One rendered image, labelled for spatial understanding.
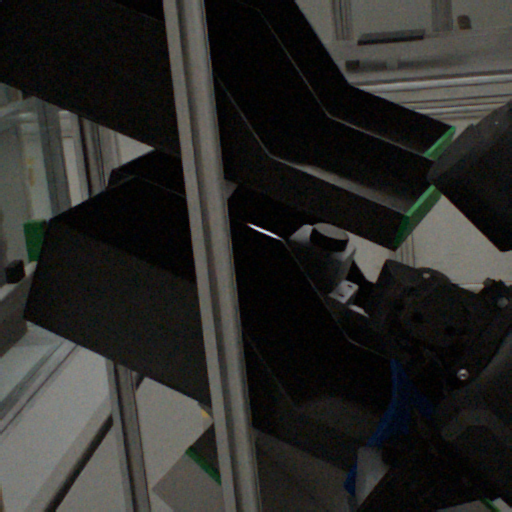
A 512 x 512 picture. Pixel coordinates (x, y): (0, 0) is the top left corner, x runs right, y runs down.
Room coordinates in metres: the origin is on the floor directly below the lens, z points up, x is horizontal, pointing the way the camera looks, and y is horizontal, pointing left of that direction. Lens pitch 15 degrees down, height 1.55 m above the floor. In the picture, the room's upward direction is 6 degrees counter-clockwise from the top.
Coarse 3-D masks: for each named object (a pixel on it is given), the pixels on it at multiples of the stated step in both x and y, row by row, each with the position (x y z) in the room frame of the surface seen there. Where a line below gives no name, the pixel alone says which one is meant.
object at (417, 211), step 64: (64, 0) 0.81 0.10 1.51; (128, 0) 0.93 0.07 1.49; (0, 64) 0.82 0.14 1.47; (64, 64) 0.81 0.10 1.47; (128, 64) 0.79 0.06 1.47; (256, 64) 0.90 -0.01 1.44; (128, 128) 0.80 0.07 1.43; (256, 128) 0.88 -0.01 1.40; (320, 128) 0.89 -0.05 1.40; (320, 192) 0.75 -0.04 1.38; (384, 192) 0.83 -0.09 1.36
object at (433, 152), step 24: (240, 0) 1.06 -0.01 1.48; (264, 0) 1.05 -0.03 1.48; (288, 0) 1.05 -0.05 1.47; (288, 24) 1.05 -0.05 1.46; (288, 48) 1.05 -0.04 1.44; (312, 48) 1.04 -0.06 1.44; (312, 72) 1.04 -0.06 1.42; (336, 72) 1.03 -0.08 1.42; (336, 96) 1.03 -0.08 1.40; (360, 96) 1.03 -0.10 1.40; (360, 120) 1.02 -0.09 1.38; (384, 120) 1.02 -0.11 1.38; (408, 120) 1.01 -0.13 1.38; (432, 120) 1.01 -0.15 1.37; (408, 144) 0.99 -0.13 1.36; (432, 144) 1.01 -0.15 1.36
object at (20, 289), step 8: (232, 184) 0.81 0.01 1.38; (32, 264) 0.94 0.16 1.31; (32, 272) 0.92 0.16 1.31; (24, 280) 0.90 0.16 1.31; (0, 288) 0.89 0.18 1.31; (8, 288) 0.88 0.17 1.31; (16, 288) 0.89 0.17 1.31; (24, 288) 0.90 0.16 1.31; (0, 296) 0.86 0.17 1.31; (8, 296) 0.87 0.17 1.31; (16, 296) 0.88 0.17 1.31; (24, 296) 0.90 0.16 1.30; (0, 304) 0.85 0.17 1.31; (8, 304) 0.87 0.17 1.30; (16, 304) 0.88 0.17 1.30; (0, 312) 0.85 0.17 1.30; (8, 312) 0.86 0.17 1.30; (0, 320) 0.85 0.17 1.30; (256, 432) 0.79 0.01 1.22
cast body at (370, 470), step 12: (384, 444) 0.67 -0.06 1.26; (396, 444) 0.67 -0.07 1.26; (360, 456) 0.68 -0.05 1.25; (372, 456) 0.67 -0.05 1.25; (384, 456) 0.66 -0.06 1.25; (396, 456) 0.66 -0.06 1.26; (360, 468) 0.67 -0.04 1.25; (372, 468) 0.65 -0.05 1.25; (384, 468) 0.66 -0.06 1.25; (360, 480) 0.67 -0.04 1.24; (372, 480) 0.65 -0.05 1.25; (360, 492) 0.66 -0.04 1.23; (348, 504) 0.68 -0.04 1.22; (360, 504) 0.66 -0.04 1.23
